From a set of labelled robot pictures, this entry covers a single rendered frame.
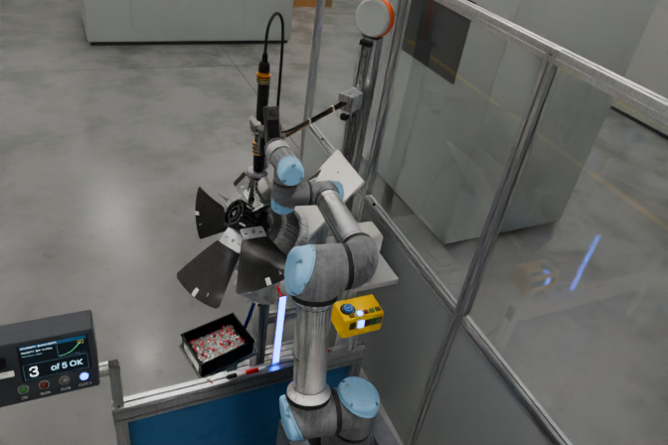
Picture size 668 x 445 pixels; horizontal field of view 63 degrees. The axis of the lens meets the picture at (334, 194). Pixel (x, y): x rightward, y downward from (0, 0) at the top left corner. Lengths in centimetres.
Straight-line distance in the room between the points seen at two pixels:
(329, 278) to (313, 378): 28
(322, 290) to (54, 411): 204
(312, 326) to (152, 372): 189
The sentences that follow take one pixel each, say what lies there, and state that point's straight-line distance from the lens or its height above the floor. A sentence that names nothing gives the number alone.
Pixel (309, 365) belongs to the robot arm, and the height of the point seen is 136.
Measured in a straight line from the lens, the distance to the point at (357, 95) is 231.
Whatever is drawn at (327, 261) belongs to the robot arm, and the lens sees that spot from 128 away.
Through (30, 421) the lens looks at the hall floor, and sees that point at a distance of 311.
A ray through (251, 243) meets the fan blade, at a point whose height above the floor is 119.
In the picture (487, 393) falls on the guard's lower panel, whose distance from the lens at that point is 219.
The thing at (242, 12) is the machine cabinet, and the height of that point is 43.
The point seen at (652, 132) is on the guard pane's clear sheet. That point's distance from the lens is 152.
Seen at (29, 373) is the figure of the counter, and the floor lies 116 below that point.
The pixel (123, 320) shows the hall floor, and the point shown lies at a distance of 343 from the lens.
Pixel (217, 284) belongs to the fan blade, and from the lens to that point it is 215.
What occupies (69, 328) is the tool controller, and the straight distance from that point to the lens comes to 169.
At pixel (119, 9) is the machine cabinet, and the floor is 45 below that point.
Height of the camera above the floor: 245
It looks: 33 degrees down
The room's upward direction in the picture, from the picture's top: 9 degrees clockwise
